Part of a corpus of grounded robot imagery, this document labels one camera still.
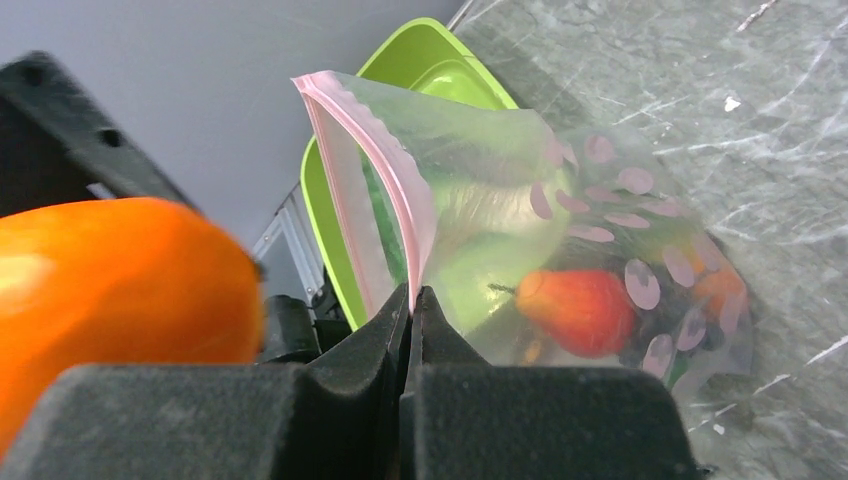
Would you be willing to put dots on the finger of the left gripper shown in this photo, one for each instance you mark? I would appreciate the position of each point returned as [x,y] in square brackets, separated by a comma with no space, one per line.
[59,146]

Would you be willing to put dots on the green orange mango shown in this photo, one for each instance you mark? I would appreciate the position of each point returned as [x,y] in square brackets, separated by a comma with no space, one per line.
[718,284]

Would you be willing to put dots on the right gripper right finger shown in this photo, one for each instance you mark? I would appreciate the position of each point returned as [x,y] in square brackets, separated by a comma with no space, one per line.
[463,418]

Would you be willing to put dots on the black grape bunch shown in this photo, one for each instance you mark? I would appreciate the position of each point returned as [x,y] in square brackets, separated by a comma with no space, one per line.
[665,318]

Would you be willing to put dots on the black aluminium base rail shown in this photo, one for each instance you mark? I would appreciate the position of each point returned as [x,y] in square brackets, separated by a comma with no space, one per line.
[289,253]

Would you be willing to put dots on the orange fruit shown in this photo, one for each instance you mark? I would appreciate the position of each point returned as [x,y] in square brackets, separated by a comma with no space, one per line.
[132,280]

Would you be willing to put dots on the red bell pepper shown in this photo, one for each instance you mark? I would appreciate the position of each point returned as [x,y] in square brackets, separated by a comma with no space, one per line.
[586,311]

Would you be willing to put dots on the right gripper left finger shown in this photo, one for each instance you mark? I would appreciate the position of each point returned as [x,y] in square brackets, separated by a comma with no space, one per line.
[333,418]

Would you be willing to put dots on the green plastic tray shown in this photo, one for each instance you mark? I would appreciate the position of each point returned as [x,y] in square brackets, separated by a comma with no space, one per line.
[423,56]

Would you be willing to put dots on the clear zip top bag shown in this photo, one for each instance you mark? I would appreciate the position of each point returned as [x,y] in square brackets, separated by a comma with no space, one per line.
[621,196]

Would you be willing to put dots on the green bok choy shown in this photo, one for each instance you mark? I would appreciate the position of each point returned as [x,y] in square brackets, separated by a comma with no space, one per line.
[491,216]

